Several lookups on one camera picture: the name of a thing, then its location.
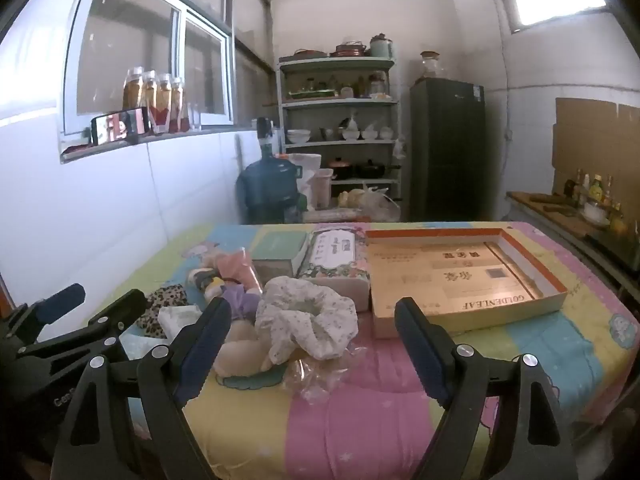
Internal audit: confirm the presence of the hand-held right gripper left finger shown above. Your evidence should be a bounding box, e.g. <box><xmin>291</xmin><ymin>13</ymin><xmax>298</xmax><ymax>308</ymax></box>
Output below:
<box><xmin>50</xmin><ymin>297</ymin><xmax>233</xmax><ymax>480</ymax></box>

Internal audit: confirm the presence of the black water pump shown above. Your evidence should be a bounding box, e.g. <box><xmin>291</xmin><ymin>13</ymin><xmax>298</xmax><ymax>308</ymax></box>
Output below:
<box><xmin>255</xmin><ymin>116</ymin><xmax>275</xmax><ymax>158</ymax></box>

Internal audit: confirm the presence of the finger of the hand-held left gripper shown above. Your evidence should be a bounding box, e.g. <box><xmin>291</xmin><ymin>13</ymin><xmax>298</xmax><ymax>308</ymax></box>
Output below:
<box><xmin>0</xmin><ymin>282</ymin><xmax>87</xmax><ymax>358</ymax></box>
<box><xmin>15</xmin><ymin>288</ymin><xmax>150</xmax><ymax>364</ymax></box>

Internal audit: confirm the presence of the orange-rimmed cardboard box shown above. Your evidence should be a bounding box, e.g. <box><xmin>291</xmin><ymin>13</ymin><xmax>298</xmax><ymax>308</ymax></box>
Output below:
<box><xmin>364</xmin><ymin>226</ymin><xmax>568</xmax><ymax>340</ymax></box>

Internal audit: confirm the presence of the grey kitchen shelf unit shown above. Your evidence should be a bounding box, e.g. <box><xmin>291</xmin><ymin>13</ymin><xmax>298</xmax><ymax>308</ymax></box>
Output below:
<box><xmin>276</xmin><ymin>56</ymin><xmax>403</xmax><ymax>221</ymax></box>

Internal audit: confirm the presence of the cardboard sheet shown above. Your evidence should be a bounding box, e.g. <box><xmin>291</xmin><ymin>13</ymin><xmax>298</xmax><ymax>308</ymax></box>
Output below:
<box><xmin>551</xmin><ymin>97</ymin><xmax>640</xmax><ymax>201</ymax></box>

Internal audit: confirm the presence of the pink cloth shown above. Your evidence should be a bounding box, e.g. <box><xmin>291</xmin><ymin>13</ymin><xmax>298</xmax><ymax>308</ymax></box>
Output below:
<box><xmin>202</xmin><ymin>249</ymin><xmax>262</xmax><ymax>297</ymax></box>

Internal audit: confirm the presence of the dark refrigerator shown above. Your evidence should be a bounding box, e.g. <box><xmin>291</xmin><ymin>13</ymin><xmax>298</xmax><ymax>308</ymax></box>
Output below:
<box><xmin>409</xmin><ymin>78</ymin><xmax>488</xmax><ymax>222</ymax></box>

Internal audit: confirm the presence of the plastic bag of food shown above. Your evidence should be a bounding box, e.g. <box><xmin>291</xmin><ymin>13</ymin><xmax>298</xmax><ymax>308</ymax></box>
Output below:
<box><xmin>337</xmin><ymin>185</ymin><xmax>401</xmax><ymax>222</ymax></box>

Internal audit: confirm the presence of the kitchen counter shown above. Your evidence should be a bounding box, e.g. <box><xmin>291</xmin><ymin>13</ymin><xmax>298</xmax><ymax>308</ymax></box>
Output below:
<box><xmin>506</xmin><ymin>191</ymin><xmax>640</xmax><ymax>301</ymax></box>

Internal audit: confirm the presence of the large floral tissue pack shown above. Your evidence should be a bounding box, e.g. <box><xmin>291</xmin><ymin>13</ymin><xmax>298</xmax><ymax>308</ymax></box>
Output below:
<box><xmin>296</xmin><ymin>230</ymin><xmax>372</xmax><ymax>311</ymax></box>

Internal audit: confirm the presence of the cream plush toy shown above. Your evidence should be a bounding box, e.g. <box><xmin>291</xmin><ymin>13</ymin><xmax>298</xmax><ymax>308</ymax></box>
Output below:
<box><xmin>212</xmin><ymin>320</ymin><xmax>273</xmax><ymax>377</ymax></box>

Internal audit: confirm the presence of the cream hair scrunchie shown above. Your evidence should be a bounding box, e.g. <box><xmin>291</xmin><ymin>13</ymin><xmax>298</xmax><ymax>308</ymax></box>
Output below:
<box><xmin>187</xmin><ymin>267</ymin><xmax>226</xmax><ymax>303</ymax></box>

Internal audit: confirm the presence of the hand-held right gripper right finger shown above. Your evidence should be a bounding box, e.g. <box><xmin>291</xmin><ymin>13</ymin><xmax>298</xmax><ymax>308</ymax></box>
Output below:
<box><xmin>394</xmin><ymin>297</ymin><xmax>581</xmax><ymax>480</ymax></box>

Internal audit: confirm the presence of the translucent plastic container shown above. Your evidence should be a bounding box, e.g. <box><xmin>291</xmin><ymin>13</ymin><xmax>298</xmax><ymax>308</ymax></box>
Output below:
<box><xmin>312</xmin><ymin>168</ymin><xmax>334</xmax><ymax>209</ymax></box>

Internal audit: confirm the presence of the smartphone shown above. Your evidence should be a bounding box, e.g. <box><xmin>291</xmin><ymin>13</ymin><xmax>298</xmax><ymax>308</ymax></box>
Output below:
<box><xmin>91</xmin><ymin>107</ymin><xmax>151</xmax><ymax>145</ymax></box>

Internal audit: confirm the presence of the row of condiment bottles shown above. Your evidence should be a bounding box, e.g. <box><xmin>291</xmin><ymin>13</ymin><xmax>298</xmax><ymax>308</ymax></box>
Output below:
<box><xmin>564</xmin><ymin>169</ymin><xmax>628</xmax><ymax>236</ymax></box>

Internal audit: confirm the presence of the blue water jug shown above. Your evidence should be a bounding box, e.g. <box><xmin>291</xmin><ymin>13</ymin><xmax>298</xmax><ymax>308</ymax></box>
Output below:
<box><xmin>236</xmin><ymin>152</ymin><xmax>306</xmax><ymax>223</ymax></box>

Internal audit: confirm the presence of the glass jar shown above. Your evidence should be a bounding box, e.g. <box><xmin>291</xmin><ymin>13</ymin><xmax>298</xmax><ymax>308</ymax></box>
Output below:
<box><xmin>419</xmin><ymin>51</ymin><xmax>443</xmax><ymax>80</ymax></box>

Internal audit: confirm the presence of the red-lidded pot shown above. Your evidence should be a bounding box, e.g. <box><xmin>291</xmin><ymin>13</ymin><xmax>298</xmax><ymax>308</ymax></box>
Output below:
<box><xmin>327</xmin><ymin>157</ymin><xmax>353</xmax><ymax>181</ymax></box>

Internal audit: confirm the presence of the white floral scrunchie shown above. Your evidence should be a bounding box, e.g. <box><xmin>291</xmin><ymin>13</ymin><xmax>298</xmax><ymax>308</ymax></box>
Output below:
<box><xmin>255</xmin><ymin>276</ymin><xmax>359</xmax><ymax>367</ymax></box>

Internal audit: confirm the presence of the copper pot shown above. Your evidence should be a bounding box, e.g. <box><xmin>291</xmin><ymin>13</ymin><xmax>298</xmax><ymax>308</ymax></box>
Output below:
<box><xmin>330</xmin><ymin>40</ymin><xmax>368</xmax><ymax>58</ymax></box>

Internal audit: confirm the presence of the purple scrunchie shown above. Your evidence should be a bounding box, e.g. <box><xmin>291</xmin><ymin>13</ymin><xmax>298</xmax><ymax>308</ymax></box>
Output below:
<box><xmin>220</xmin><ymin>282</ymin><xmax>261</xmax><ymax>321</ymax></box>

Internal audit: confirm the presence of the sliding window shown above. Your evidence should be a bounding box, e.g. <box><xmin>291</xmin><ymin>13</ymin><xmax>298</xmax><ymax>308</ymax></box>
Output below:
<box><xmin>62</xmin><ymin>0</ymin><xmax>236</xmax><ymax>136</ymax></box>

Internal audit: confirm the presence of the green cardboard box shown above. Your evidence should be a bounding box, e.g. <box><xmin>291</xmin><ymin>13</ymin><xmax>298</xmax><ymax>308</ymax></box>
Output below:
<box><xmin>250</xmin><ymin>232</ymin><xmax>310</xmax><ymax>281</ymax></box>

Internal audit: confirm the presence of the black pot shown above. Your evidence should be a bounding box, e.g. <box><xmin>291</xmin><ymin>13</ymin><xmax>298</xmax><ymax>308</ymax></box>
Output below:
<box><xmin>355</xmin><ymin>160</ymin><xmax>397</xmax><ymax>179</ymax></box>

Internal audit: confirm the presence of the white paper bag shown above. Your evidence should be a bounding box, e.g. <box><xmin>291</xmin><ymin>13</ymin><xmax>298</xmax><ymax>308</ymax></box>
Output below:
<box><xmin>287</xmin><ymin>153</ymin><xmax>322</xmax><ymax>211</ymax></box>

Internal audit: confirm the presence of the teal enamel pot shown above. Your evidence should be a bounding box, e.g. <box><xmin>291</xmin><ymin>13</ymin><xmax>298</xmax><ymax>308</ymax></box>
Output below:
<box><xmin>369</xmin><ymin>33</ymin><xmax>396</xmax><ymax>58</ymax></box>

